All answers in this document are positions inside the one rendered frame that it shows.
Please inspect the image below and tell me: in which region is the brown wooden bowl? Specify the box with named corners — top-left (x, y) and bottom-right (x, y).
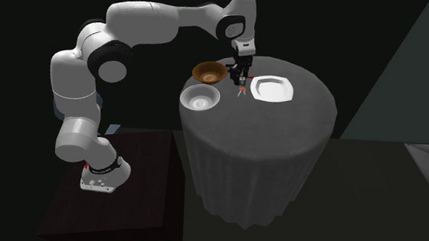
top-left (191, 60), bottom-right (229, 86)

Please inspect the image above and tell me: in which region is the white square plate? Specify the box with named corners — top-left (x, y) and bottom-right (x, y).
top-left (249, 73), bottom-right (295, 105)

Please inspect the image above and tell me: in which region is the white round bowl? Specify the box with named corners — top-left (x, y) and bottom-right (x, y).
top-left (179, 84), bottom-right (222, 112)

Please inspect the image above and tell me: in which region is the round table with grey cloth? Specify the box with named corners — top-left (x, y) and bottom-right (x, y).
top-left (176, 52), bottom-right (344, 233)

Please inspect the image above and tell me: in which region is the dark robot stand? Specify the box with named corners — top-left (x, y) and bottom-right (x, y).
top-left (31, 128), bottom-right (189, 241)

